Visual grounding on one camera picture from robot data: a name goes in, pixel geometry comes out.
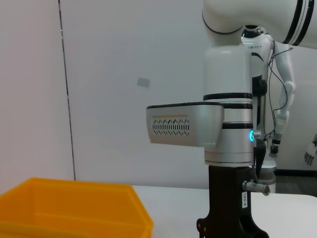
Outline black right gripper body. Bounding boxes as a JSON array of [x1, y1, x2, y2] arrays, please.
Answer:
[[197, 165, 270, 238]]

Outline white and black flat device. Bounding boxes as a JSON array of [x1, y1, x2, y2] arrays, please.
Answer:
[[146, 102, 225, 148]]

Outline white grey humanoid robot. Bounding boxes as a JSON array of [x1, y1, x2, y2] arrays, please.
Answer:
[[304, 133, 317, 166]]

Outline yellow plastic bin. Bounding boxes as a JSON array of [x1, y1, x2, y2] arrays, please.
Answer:
[[0, 177, 154, 238]]

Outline right arm cable with plug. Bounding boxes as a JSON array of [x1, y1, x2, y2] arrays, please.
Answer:
[[242, 130, 270, 196]]

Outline black thin humanoid cable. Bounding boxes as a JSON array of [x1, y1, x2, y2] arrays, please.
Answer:
[[266, 39, 294, 139]]

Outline grey wall label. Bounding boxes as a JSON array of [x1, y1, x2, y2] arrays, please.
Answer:
[[137, 77, 151, 88]]

